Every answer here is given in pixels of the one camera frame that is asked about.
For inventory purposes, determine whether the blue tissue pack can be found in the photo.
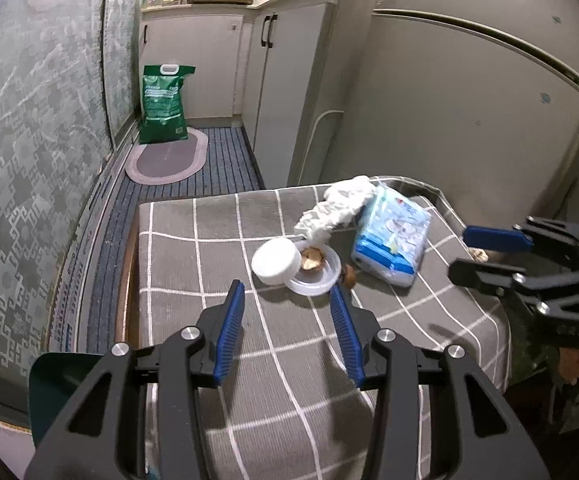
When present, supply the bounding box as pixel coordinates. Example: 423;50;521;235
350;183;433;288

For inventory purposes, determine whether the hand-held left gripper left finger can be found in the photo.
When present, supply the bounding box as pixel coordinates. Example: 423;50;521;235
23;280;246;480

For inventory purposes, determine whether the long white paper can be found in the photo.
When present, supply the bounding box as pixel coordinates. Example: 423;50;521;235
294;175;377;243

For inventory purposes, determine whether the white power cable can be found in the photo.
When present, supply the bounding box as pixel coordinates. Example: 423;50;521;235
297;109;345;186

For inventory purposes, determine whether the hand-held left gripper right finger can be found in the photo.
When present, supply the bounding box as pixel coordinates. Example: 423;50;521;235
329;284;550;480

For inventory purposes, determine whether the low wooden table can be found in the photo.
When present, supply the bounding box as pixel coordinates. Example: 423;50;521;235
120;205;142;348

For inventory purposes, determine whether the grey refrigerator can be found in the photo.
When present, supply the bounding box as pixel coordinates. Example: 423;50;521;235
289;0;579;261

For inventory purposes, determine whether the clear plastic cup with food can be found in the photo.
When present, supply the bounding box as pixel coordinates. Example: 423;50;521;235
282;240;343;297

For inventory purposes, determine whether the white kitchen cabinet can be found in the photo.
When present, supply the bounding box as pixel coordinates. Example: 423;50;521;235
139;5;257;122

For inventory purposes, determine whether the white cabinet with black handles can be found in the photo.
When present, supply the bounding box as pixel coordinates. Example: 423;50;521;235
242;0;380;186

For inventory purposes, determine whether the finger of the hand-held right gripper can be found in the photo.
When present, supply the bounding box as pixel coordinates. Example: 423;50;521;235
448;259;579;317
462;216;579;261

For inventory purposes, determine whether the dark teal trash bin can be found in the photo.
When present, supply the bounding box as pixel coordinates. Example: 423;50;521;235
28;351;100;436

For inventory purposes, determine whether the frosted patterned glass door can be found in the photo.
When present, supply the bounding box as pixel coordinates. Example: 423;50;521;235
100;0;145;143
0;0;112;401

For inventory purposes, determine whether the oval grey floor mat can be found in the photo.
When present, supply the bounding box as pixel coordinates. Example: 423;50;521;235
125;127;209;186

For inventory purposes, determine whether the white round lid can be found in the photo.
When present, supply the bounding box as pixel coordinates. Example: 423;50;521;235
252;239;303;283

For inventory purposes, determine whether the person's right hand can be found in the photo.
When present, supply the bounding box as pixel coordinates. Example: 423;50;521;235
558;347;579;381

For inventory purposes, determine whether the green rice bag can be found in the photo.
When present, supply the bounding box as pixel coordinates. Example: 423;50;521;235
139;62;197;144

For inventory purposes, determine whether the dark striped floor mat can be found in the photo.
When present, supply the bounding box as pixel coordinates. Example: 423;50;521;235
86;126;265;356

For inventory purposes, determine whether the grey checked tablecloth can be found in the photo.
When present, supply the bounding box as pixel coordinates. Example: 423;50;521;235
136;176;513;480

